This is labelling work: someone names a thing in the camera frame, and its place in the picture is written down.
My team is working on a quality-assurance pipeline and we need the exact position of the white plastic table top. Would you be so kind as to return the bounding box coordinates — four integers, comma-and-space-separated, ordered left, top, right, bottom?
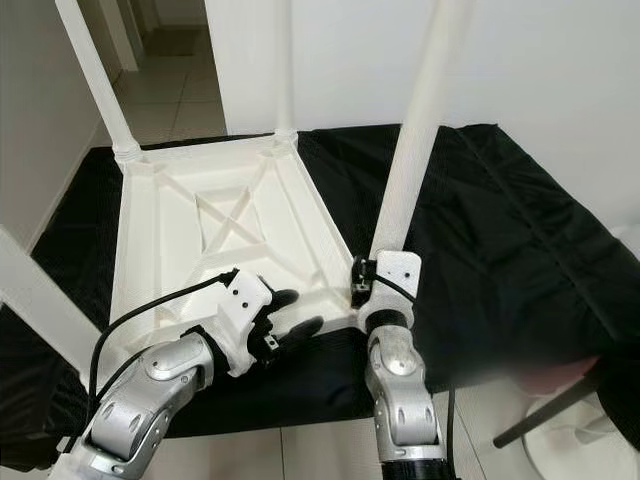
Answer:
82, 135, 381, 389

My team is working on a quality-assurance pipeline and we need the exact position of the white plastic table leg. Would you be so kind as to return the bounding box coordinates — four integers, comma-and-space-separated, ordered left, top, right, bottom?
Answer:
55, 0, 144, 166
0, 230, 103, 389
370, 0, 474, 263
272, 0, 300, 147

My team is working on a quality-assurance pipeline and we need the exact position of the black table cloth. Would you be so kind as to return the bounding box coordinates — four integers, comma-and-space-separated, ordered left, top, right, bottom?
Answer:
0, 122, 640, 469

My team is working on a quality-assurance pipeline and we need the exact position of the black stand pole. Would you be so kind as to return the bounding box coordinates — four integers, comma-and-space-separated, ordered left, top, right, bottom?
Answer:
493, 365, 613, 449

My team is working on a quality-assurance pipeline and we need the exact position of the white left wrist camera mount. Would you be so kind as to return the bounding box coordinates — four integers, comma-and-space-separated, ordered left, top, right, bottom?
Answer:
215, 268, 273, 377

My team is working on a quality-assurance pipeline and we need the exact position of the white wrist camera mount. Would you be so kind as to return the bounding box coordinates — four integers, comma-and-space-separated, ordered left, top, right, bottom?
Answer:
215, 268, 273, 377
358, 250, 422, 333

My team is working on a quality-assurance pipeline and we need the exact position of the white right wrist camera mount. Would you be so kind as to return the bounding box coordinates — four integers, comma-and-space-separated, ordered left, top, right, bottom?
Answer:
358, 250, 422, 333

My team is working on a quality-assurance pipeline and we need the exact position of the white door frame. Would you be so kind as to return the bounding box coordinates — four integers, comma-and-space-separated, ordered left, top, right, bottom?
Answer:
98, 0, 143, 73

